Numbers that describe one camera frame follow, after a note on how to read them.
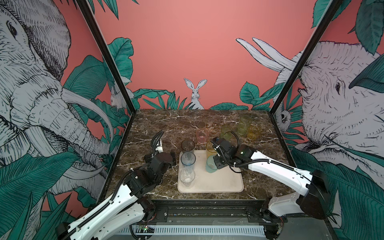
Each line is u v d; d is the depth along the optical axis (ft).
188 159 2.89
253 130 3.43
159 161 1.70
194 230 2.30
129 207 1.98
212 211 2.49
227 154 1.89
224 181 2.84
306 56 2.83
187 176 2.74
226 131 3.52
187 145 2.84
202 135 3.39
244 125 3.31
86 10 2.30
